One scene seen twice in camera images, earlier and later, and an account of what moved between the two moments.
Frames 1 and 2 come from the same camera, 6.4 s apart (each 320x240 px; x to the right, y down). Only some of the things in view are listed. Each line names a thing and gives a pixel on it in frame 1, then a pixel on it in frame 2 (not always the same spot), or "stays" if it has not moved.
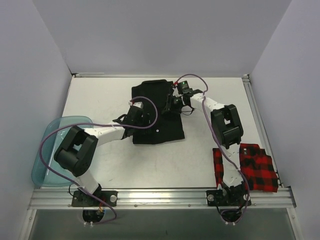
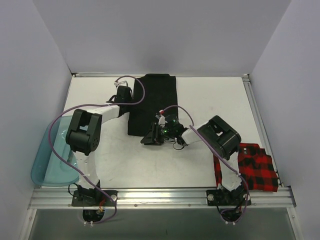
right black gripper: x=170 y=104 → x=155 y=133
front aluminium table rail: x=61 y=198 stays
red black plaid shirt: x=257 y=165 stays
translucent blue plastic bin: x=40 y=175 stays
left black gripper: x=144 y=121 → x=125 y=92
